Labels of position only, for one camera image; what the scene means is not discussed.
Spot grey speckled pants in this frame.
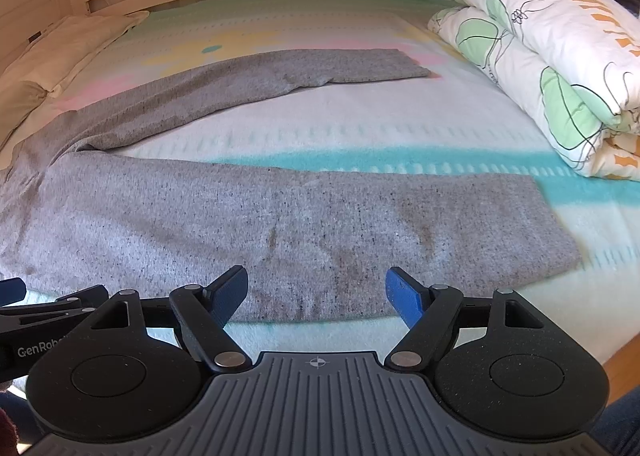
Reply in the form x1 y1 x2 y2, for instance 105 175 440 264
1 49 582 322

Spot beige pillow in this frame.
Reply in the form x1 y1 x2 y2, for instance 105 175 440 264
0 80 48 149

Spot floral pastel bed blanket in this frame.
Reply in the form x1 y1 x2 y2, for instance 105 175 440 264
1 0 639 361

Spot cream pillow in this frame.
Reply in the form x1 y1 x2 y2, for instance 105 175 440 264
1 11 150 97

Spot folded floral white duvet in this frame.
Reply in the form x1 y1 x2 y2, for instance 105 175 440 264
428 0 639 181

